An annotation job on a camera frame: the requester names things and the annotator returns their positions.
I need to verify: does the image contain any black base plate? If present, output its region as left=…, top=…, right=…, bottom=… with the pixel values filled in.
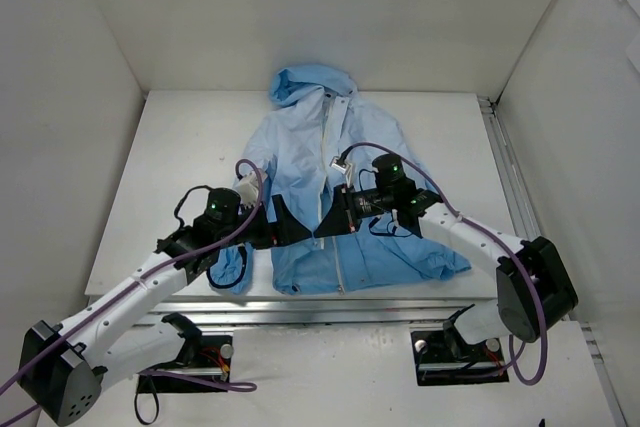
left=136, top=332, right=234, bottom=395
left=410, top=330, right=509, bottom=387

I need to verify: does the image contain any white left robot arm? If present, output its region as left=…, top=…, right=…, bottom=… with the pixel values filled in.
left=16, top=188, right=311, bottom=426

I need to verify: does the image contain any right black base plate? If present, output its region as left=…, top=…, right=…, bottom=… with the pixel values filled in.
left=410, top=330, right=509, bottom=387

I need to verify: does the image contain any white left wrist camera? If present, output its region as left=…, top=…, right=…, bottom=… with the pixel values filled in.
left=234, top=170, right=271, bottom=208

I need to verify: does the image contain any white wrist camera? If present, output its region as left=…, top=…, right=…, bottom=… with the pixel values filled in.
left=234, top=170, right=271, bottom=208
left=330, top=156, right=354, bottom=187

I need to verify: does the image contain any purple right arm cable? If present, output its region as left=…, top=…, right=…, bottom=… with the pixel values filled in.
left=344, top=141, right=549, bottom=386

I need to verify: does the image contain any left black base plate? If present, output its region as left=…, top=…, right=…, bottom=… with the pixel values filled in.
left=136, top=332, right=234, bottom=395

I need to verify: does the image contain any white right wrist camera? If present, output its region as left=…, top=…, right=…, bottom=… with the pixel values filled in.
left=330, top=156, right=354, bottom=187

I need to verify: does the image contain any aluminium side rail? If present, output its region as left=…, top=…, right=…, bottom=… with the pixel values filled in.
left=477, top=96, right=630, bottom=426

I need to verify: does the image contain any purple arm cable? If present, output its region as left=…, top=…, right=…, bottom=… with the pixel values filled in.
left=0, top=158, right=266, bottom=421
left=344, top=141, right=549, bottom=386

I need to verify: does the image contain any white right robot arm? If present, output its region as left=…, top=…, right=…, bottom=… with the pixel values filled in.
left=314, top=153, right=578, bottom=359

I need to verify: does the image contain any light blue hooded jacket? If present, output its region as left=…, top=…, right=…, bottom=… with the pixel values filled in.
left=241, top=64, right=471, bottom=295

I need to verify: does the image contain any aluminium front rail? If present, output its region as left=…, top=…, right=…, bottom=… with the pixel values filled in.
left=134, top=296, right=487, bottom=328

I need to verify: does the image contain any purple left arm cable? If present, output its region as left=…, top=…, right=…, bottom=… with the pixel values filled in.
left=0, top=158, right=266, bottom=421

